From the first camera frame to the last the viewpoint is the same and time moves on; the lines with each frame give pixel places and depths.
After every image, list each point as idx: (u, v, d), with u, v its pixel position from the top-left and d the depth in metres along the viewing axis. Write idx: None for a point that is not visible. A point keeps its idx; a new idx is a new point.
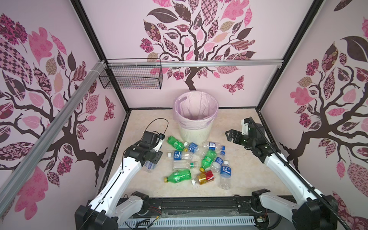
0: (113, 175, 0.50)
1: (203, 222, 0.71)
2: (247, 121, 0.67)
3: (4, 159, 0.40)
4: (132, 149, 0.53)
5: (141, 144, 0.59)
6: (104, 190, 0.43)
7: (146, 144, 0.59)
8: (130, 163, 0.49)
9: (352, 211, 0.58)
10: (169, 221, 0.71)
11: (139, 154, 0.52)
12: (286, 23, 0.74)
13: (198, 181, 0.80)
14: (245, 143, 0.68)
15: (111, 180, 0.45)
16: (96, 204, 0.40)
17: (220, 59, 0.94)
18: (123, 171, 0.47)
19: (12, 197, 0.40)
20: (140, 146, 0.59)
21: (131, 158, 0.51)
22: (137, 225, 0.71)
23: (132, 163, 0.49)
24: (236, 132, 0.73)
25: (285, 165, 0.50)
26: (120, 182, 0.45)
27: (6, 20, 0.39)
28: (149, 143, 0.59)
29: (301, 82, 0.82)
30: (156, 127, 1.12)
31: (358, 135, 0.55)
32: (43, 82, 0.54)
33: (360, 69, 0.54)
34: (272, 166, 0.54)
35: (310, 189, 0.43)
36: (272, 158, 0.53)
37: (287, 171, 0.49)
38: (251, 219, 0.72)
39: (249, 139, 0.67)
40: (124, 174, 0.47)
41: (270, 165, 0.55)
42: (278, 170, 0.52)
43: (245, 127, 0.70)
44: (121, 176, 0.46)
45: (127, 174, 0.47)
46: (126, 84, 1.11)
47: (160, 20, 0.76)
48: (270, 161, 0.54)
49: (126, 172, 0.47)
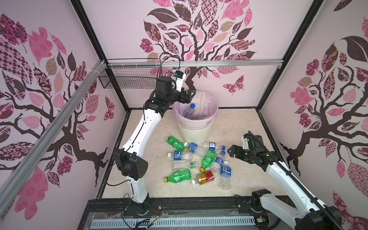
0: (136, 125, 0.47)
1: (203, 222, 0.71)
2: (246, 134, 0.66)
3: (4, 159, 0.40)
4: (150, 103, 0.54)
5: (157, 96, 0.58)
6: (133, 135, 0.49)
7: (161, 95, 0.58)
8: (151, 114, 0.52)
9: (352, 211, 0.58)
10: (169, 221, 0.71)
11: (157, 107, 0.53)
12: (286, 23, 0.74)
13: (198, 181, 0.80)
14: (247, 156, 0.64)
15: (136, 128, 0.50)
16: (127, 146, 0.47)
17: (220, 59, 0.94)
18: (146, 122, 0.51)
19: (12, 197, 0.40)
20: (157, 99, 0.55)
21: (150, 110, 0.53)
22: (137, 224, 0.71)
23: (154, 115, 0.52)
24: (236, 147, 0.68)
25: (287, 174, 0.50)
26: (144, 132, 0.50)
27: (6, 20, 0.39)
28: (165, 94, 0.57)
29: (301, 82, 0.82)
30: (156, 127, 1.12)
31: (358, 135, 0.55)
32: (43, 82, 0.54)
33: (360, 69, 0.54)
34: (274, 175, 0.54)
35: (313, 201, 0.43)
36: (275, 166, 0.53)
37: (289, 180, 0.49)
38: (251, 219, 0.72)
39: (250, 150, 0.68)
40: (146, 125, 0.50)
41: (271, 173, 0.55)
42: (280, 179, 0.52)
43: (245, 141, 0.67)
44: (144, 126, 0.50)
45: (150, 124, 0.51)
46: (126, 84, 1.11)
47: (160, 20, 0.76)
48: (272, 170, 0.54)
49: (148, 123, 0.51)
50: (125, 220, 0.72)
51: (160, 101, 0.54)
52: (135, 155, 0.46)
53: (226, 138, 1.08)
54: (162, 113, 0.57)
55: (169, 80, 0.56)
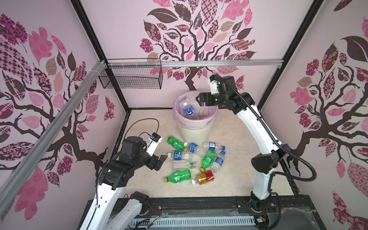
0: (90, 209, 0.40)
1: (203, 222, 0.71)
2: (212, 77, 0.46)
3: (4, 159, 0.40)
4: (107, 173, 0.42)
5: (121, 159, 0.48)
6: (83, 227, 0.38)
7: (126, 159, 0.48)
8: (106, 193, 0.40)
9: (352, 211, 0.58)
10: (169, 221, 0.71)
11: (116, 178, 0.42)
12: (287, 24, 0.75)
13: (198, 181, 0.80)
14: (217, 102, 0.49)
15: (89, 214, 0.39)
16: None
17: (220, 59, 0.94)
18: (100, 205, 0.39)
19: (12, 198, 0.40)
20: (119, 165, 0.44)
21: (107, 185, 0.41)
22: (137, 225, 0.71)
23: (109, 193, 0.40)
24: (206, 93, 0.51)
25: (258, 120, 0.50)
26: (95, 222, 0.38)
27: (5, 20, 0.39)
28: (131, 156, 0.47)
29: (301, 83, 0.82)
30: (156, 127, 1.12)
31: (358, 135, 0.55)
32: (44, 82, 0.54)
33: (360, 69, 0.54)
34: (244, 120, 0.54)
35: (275, 142, 0.48)
36: (247, 112, 0.51)
37: (259, 125, 0.50)
38: (251, 219, 0.72)
39: (221, 95, 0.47)
40: (100, 208, 0.39)
41: (241, 118, 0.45)
42: (249, 124, 0.53)
43: (213, 86, 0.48)
44: (97, 212, 0.39)
45: (104, 208, 0.39)
46: (126, 84, 1.11)
47: (160, 20, 0.76)
48: (245, 115, 0.52)
49: (103, 205, 0.40)
50: None
51: (121, 166, 0.44)
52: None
53: (226, 138, 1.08)
54: (122, 182, 0.43)
55: (139, 141, 0.49)
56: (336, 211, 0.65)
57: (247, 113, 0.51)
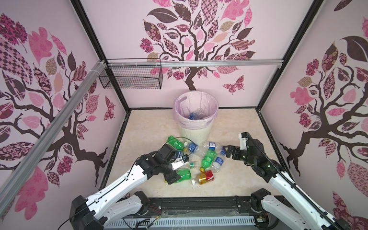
0: (118, 178, 0.47)
1: (203, 222, 0.71)
2: (245, 135, 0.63)
3: (4, 159, 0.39)
4: (144, 161, 0.53)
5: (156, 157, 0.58)
6: (105, 189, 0.44)
7: (160, 159, 0.58)
8: (137, 173, 0.49)
9: (352, 211, 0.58)
10: (169, 221, 0.71)
11: (148, 168, 0.51)
12: (287, 24, 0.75)
13: (198, 181, 0.80)
14: (245, 159, 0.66)
15: (115, 183, 0.46)
16: (91, 201, 0.41)
17: (220, 59, 0.94)
18: (127, 179, 0.47)
19: (13, 197, 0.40)
20: (153, 160, 0.54)
21: (139, 169, 0.50)
22: (137, 225, 0.71)
23: (139, 174, 0.49)
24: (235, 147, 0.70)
25: (292, 187, 0.49)
26: (118, 189, 0.45)
27: (6, 20, 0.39)
28: (164, 160, 0.57)
29: (301, 83, 0.82)
30: (156, 127, 1.12)
31: (358, 135, 0.55)
32: (43, 82, 0.54)
33: (360, 69, 0.54)
34: (278, 187, 0.52)
35: (323, 215, 0.42)
36: (277, 179, 0.52)
37: (295, 194, 0.47)
38: (251, 219, 0.72)
39: (249, 155, 0.65)
40: (127, 182, 0.47)
41: (274, 185, 0.53)
42: (285, 192, 0.50)
43: (243, 141, 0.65)
44: (123, 183, 0.46)
45: (130, 183, 0.47)
46: (126, 84, 1.10)
47: (160, 20, 0.76)
48: (276, 182, 0.52)
49: (130, 181, 0.47)
50: (126, 220, 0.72)
51: (155, 163, 0.53)
52: (92, 215, 0.39)
53: (226, 138, 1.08)
54: (149, 174, 0.52)
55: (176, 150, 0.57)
56: (336, 211, 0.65)
57: (278, 180, 0.51)
